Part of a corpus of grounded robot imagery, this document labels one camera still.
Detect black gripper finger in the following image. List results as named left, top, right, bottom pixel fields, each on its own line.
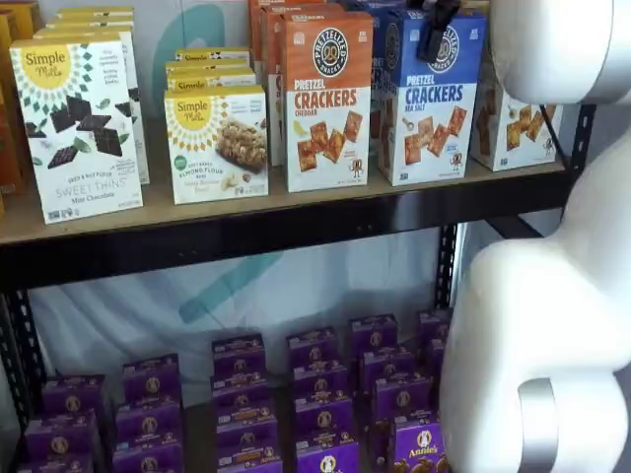
left=415, top=0, right=463, bottom=64

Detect blue pretzel crackers box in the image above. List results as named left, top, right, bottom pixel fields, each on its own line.
left=344, top=0, right=411, bottom=157
left=378, top=8, right=480, bottom=188

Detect white cracker box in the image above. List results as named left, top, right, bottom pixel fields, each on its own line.
left=469, top=46, right=566, bottom=173

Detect orange cheddar pretzel crackers box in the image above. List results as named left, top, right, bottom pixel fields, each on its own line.
left=264, top=2, right=347, bottom=168
left=279, top=10, right=375, bottom=194
left=247, top=0, right=341, bottom=76

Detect Simple Mills almond bars box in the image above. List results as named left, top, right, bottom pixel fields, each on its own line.
left=174, top=45, right=252, bottom=64
left=164, top=56, right=253, bottom=76
left=163, top=83, right=271, bottom=207
left=165, top=65, right=258, bottom=94

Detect purple Annie's box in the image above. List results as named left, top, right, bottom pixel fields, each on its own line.
left=425, top=338, right=449, bottom=379
left=416, top=307, right=452, bottom=343
left=348, top=313, right=399, bottom=357
left=371, top=377, right=434, bottom=421
left=111, top=441, right=187, bottom=473
left=390, top=421, right=449, bottom=473
left=40, top=372, right=108, bottom=416
left=215, top=439, right=284, bottom=473
left=210, top=374, right=271, bottom=411
left=294, top=437, right=360, bottom=473
left=114, top=400, right=184, bottom=445
left=16, top=454, right=96, bottom=473
left=293, top=395, right=355, bottom=443
left=23, top=412, right=99, bottom=460
left=215, top=405, right=278, bottom=444
left=121, top=353, right=182, bottom=404
left=292, top=363, right=350, bottom=401
left=211, top=333, right=266, bottom=379
left=360, top=348, right=416, bottom=384
left=286, top=326, right=342, bottom=370

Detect wooden shelf board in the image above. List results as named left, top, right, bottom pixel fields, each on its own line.
left=0, top=156, right=569, bottom=246

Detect Simple Mills mint chocolate box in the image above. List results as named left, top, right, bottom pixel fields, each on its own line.
left=32, top=25, right=152, bottom=187
left=45, top=16, right=136, bottom=32
left=55, top=5, right=136, bottom=21
left=8, top=31, right=145, bottom=227

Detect black metal shelf rack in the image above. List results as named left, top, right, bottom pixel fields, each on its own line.
left=0, top=101, right=598, bottom=473

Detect mustard yellow snack box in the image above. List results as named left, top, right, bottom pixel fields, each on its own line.
left=0, top=0, right=44, bottom=43

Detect orange snack box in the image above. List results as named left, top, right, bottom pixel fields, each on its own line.
left=0, top=10, right=27, bottom=199

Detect grey curtain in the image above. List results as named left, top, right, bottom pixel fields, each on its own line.
left=594, top=101, right=631, bottom=154

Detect white backdrop sheet teal logo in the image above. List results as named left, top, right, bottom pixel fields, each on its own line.
left=27, top=0, right=462, bottom=380

